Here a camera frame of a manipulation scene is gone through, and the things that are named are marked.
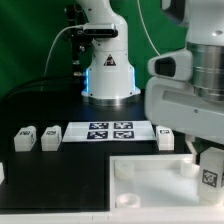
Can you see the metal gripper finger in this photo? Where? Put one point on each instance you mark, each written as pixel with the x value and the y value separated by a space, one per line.
pixel 189 139

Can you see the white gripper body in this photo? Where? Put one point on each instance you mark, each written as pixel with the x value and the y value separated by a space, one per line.
pixel 173 104

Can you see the white square tabletop part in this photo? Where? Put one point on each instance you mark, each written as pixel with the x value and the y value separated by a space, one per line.
pixel 155 181

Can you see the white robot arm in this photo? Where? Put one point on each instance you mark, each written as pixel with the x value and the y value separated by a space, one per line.
pixel 110 77

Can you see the sheet with four tags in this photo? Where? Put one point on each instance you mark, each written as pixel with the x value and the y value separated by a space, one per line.
pixel 101 131

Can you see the white block left edge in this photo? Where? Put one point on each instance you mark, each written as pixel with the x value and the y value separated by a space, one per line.
pixel 2 176

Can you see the white front rail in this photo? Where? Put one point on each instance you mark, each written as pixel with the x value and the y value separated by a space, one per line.
pixel 164 217

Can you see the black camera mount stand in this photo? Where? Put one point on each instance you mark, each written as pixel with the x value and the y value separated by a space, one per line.
pixel 79 42

